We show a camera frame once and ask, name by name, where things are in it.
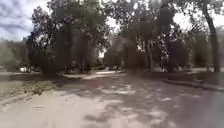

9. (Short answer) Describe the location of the row of trees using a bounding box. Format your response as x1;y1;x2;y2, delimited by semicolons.
0;0;224;77

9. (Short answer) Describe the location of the pale cracked paved road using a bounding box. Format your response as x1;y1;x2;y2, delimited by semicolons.
0;69;224;128

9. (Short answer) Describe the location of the stone kerb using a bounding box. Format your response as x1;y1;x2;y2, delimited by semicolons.
163;79;224;93

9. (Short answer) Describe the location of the dry grass verge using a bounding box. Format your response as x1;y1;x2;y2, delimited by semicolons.
0;71;84;104
133;67;224;88

